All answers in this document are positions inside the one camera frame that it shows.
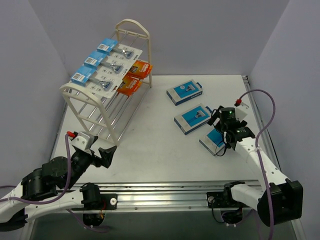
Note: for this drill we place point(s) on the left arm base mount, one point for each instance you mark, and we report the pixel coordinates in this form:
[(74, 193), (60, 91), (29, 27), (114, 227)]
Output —
[(105, 201)]

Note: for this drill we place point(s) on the aluminium rail frame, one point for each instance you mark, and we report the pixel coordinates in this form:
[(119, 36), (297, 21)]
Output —
[(158, 168)]

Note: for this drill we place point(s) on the cream metal-rod shelf rack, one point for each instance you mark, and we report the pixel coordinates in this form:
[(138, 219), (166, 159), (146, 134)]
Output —
[(108, 118)]

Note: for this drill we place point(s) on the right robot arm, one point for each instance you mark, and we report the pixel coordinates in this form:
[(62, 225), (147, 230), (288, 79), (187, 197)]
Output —
[(280, 199)]

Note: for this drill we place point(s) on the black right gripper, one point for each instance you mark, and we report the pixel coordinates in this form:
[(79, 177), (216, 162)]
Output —
[(217, 120)]

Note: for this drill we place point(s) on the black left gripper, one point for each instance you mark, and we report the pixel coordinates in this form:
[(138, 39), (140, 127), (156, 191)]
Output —
[(97, 158)]

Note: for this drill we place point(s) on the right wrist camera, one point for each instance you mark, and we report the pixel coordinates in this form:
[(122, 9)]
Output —
[(241, 110)]

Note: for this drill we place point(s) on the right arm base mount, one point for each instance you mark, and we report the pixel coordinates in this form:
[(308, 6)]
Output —
[(217, 199)]

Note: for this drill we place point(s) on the blue Gillette razor blister pack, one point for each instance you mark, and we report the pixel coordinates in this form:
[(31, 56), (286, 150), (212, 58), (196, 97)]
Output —
[(112, 48)]

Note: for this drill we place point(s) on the blue harry's box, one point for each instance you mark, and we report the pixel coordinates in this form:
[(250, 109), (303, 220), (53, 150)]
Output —
[(213, 141), (184, 92), (193, 118)]

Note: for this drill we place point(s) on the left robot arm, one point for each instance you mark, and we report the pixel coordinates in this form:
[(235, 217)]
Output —
[(48, 189)]

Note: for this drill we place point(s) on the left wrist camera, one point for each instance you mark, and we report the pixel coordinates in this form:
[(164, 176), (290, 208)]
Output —
[(79, 141)]

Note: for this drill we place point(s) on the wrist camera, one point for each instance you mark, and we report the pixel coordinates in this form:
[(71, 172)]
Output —
[(79, 141), (241, 110)]

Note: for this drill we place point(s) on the orange Gillette Fusion box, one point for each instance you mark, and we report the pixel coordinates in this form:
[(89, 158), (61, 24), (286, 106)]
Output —
[(140, 69)]

